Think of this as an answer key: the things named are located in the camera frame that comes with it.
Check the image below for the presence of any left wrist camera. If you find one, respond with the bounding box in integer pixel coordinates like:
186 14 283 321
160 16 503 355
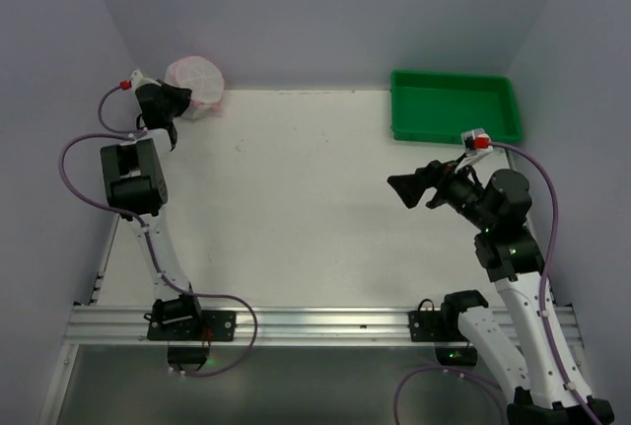
118 69 157 91

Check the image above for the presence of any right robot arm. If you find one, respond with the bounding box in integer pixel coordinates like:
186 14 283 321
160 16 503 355
387 161 614 424

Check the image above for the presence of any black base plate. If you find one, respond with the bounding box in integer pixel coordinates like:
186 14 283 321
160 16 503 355
143 310 236 342
407 310 467 343

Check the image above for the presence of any green plastic tray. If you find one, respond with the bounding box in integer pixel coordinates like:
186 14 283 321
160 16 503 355
390 70 523 144

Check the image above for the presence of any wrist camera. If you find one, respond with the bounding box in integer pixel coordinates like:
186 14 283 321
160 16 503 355
456 128 493 172
118 69 157 91

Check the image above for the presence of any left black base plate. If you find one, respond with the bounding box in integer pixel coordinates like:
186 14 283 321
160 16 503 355
143 310 236 342

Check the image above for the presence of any white mesh laundry bag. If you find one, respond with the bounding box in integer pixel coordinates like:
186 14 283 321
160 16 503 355
165 56 225 120

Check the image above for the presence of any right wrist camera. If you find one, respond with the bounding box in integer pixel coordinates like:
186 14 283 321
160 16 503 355
456 128 493 172

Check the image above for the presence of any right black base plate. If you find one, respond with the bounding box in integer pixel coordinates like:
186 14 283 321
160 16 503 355
407 310 467 343

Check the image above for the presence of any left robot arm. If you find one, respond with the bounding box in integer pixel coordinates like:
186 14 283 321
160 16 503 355
100 77 204 341

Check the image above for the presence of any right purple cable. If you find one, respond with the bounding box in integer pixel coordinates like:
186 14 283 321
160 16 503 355
396 142 607 425

